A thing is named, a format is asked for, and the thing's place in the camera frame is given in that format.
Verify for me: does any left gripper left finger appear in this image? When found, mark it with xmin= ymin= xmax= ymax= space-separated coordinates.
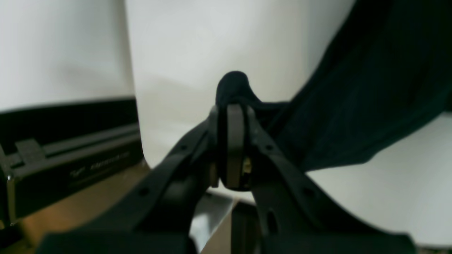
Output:
xmin=36 ymin=106 xmax=219 ymax=254

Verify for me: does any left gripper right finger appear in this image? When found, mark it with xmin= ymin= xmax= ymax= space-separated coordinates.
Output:
xmin=226 ymin=104 xmax=417 ymax=254

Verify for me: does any black t-shirt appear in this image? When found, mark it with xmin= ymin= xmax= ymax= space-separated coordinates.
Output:
xmin=216 ymin=0 xmax=452 ymax=171

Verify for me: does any black table frame rail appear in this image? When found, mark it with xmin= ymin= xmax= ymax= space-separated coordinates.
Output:
xmin=0 ymin=98 xmax=144 ymax=226

